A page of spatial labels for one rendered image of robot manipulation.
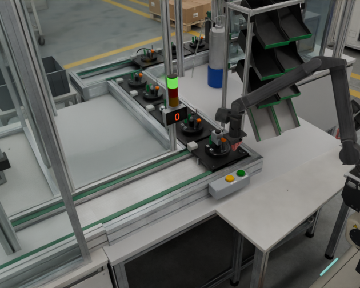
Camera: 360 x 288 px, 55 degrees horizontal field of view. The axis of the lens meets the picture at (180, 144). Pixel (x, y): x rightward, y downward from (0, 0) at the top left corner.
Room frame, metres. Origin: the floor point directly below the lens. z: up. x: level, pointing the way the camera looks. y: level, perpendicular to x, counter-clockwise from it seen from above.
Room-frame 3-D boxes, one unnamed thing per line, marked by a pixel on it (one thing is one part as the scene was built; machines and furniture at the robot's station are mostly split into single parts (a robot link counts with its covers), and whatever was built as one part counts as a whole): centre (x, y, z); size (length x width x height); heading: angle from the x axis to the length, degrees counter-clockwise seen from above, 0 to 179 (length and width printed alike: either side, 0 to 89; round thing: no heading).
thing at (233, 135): (1.37, -0.27, 1.17); 0.10 x 0.07 x 0.07; 120
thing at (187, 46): (3.03, -0.20, 1.01); 0.24 x 0.24 x 0.13; 30
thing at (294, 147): (1.87, 0.02, 0.84); 1.50 x 1.41 x 0.03; 120
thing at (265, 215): (1.46, -0.49, 0.84); 0.90 x 0.70 x 0.03; 127
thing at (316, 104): (2.85, -0.92, 0.43); 1.11 x 0.68 x 0.86; 120
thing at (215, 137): (1.50, -0.20, 1.06); 0.08 x 0.04 x 0.07; 31
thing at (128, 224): (1.22, -0.04, 0.91); 0.89 x 0.06 x 0.11; 120
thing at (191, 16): (6.97, -0.18, 0.20); 1.20 x 0.80 x 0.41; 37
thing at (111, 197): (1.36, 0.07, 0.91); 0.84 x 0.28 x 0.10; 120
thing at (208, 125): (1.71, -0.07, 1.01); 0.24 x 0.24 x 0.13; 30
